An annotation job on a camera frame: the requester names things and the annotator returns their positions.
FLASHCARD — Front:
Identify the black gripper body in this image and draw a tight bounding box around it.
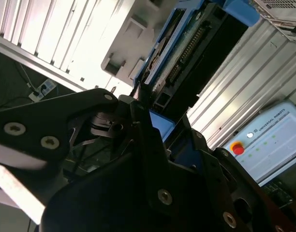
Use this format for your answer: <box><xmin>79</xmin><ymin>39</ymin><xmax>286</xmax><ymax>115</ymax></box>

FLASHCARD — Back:
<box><xmin>40</xmin><ymin>151</ymin><xmax>221</xmax><ymax>232</ymax></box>

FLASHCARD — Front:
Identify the hard disk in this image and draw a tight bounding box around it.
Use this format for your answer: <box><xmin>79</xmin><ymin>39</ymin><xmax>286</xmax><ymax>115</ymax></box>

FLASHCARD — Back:
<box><xmin>132</xmin><ymin>0</ymin><xmax>261</xmax><ymax>174</ymax></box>

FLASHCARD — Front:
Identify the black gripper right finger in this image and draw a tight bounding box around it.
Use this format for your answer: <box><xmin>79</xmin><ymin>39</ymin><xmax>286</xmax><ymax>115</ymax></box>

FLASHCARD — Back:
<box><xmin>186</xmin><ymin>127</ymin><xmax>296</xmax><ymax>232</ymax></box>

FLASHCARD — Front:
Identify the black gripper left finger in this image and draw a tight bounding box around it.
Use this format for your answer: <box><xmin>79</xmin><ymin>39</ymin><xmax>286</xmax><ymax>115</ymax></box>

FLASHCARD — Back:
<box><xmin>0</xmin><ymin>88</ymin><xmax>182</xmax><ymax>214</ymax></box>

